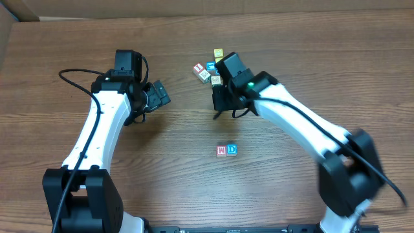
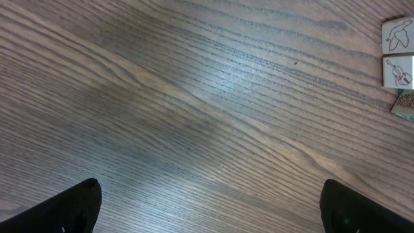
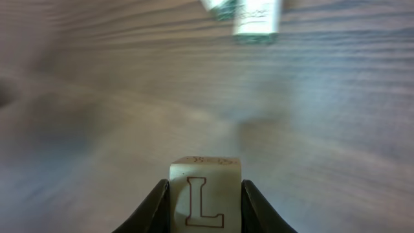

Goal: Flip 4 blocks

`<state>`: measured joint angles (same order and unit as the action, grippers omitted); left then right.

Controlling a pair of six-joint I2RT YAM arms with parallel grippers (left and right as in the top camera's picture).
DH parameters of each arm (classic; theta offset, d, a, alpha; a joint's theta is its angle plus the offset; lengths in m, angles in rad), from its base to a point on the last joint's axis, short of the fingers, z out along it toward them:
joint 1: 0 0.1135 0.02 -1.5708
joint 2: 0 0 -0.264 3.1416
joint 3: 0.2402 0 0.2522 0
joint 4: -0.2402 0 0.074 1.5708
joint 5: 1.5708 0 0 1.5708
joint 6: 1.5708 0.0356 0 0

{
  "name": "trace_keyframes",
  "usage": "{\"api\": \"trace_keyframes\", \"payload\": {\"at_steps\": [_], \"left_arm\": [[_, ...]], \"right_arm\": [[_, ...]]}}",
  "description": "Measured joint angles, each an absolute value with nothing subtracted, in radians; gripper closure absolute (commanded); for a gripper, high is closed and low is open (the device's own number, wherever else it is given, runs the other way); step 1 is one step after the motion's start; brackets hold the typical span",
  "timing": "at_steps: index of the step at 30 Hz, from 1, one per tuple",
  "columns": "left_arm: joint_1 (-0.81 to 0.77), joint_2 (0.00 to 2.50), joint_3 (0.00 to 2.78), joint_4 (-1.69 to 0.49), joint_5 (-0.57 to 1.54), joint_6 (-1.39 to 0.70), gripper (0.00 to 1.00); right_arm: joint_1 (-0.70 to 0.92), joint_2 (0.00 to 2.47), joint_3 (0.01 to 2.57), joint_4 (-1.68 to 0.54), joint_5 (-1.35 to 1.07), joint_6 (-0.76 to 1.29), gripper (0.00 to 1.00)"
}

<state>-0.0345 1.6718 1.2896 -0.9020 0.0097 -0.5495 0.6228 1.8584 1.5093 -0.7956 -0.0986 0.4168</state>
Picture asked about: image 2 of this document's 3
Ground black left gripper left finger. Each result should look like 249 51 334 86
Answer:
1 178 102 233

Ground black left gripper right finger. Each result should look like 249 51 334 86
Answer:
320 179 413 233

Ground wooden block green side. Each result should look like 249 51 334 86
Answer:
391 89 414 121

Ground wooden patterned picture block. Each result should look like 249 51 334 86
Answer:
382 54 413 89

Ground red letter I block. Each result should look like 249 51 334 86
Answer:
381 16 413 54

